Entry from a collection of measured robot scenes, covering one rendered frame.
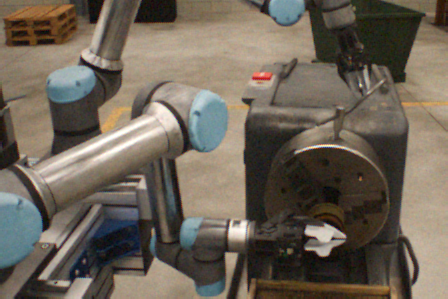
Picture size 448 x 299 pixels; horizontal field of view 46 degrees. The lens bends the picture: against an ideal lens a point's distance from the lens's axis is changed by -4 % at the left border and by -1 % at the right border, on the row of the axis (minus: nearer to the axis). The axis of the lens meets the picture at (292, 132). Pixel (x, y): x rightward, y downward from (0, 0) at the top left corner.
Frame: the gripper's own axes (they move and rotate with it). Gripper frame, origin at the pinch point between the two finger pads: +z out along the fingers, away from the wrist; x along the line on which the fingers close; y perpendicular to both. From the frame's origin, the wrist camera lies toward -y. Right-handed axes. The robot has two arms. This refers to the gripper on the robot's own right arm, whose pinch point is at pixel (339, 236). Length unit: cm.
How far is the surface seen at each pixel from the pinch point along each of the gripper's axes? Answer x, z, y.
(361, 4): -32, 35, -596
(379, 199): 3.9, 9.4, -11.0
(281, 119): 15.5, -16.3, -32.1
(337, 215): 3.3, -0.7, -3.5
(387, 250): -23.4, 15.4, -30.0
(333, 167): 10.0, -2.0, -14.9
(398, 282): -54, 24, -55
